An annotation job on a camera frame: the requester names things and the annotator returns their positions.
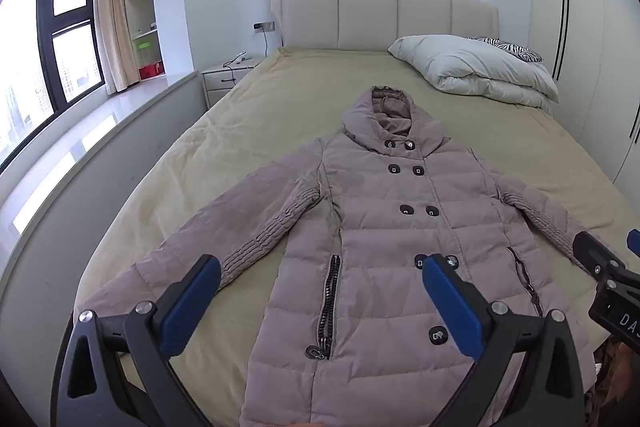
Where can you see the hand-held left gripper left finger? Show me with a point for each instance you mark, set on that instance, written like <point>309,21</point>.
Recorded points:
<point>192,307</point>

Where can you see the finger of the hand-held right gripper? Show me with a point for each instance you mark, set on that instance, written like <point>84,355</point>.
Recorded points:
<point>595,257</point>
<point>634,241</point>

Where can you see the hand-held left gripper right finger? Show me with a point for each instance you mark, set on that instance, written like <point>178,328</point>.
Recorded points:
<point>452,312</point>

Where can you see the mauve hooded down coat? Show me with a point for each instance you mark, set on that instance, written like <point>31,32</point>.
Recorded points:
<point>380,227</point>

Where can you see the white bay window ledge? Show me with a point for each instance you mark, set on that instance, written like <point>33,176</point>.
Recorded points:
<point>100,187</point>

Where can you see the white wardrobe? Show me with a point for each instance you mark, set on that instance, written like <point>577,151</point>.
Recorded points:
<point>595,57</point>

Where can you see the bed with beige sheet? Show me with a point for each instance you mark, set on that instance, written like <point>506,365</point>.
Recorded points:
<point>280,107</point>

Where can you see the zebra print pillow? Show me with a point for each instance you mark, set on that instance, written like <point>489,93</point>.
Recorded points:
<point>515,49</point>

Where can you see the white folded duvet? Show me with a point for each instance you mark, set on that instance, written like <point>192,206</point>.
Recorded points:
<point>475,67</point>

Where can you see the white nightstand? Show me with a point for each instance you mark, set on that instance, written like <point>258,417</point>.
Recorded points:
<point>225,79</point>

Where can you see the red box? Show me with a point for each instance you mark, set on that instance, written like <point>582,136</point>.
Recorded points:
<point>150,71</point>

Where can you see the green box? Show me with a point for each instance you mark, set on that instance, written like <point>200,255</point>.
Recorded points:
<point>143,46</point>

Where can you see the beige curtain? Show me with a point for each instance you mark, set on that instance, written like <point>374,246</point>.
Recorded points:
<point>114,17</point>

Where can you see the black framed window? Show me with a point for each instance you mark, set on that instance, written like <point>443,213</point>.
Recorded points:
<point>47,37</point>

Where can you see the cream padded headboard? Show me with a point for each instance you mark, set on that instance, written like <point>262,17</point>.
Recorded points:
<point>367,14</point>

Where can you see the wall socket with plug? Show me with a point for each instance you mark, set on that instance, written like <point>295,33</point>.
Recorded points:
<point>263,26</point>

